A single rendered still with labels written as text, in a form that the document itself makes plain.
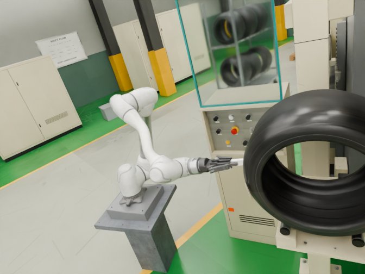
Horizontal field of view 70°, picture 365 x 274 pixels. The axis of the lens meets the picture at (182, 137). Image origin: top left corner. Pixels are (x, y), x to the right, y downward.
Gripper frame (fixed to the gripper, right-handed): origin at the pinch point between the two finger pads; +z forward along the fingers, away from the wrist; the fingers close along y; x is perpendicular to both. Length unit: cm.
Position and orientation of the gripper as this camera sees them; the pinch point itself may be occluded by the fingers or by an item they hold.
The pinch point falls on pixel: (238, 162)
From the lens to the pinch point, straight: 126.5
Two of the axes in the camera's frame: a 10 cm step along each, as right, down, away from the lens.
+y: 4.2, -4.9, 7.6
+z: 8.3, -1.3, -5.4
